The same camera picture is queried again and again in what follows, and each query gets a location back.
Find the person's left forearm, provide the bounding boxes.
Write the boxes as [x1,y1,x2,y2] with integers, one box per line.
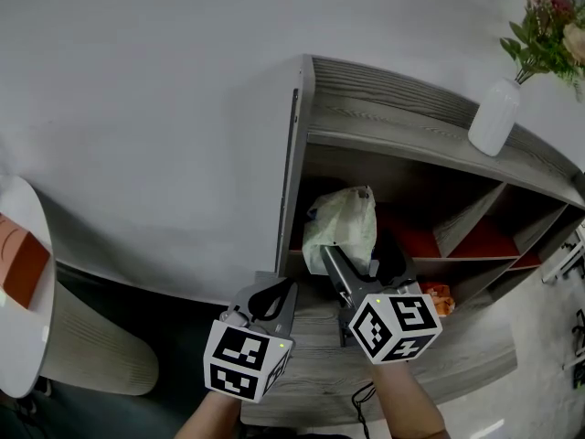
[173,389,244,439]

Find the pale green bag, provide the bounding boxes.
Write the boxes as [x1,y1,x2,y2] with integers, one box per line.
[302,185,378,276]

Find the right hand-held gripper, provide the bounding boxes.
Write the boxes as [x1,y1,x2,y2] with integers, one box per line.
[319,230,444,366]

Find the orange snack packet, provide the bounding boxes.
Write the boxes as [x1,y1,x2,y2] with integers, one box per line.
[418,282,456,317]

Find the orange brown box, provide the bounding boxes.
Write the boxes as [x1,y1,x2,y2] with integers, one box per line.
[0,212,52,311]

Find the person's right forearm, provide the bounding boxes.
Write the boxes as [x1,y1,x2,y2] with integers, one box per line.
[368,361,452,439]

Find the grey wooden shelf unit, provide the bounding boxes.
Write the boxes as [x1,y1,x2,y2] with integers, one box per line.
[273,54,585,320]

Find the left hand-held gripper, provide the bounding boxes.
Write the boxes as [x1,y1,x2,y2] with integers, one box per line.
[203,277,299,404]

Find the black office chair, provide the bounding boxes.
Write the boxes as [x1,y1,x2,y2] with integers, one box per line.
[569,307,585,389]

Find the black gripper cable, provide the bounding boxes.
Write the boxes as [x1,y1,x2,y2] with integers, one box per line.
[350,380,377,439]

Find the flower bouquet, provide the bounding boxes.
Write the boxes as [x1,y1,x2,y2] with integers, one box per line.
[498,0,585,101]

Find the white round ribbed table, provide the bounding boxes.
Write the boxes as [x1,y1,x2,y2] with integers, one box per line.
[0,174,161,400]

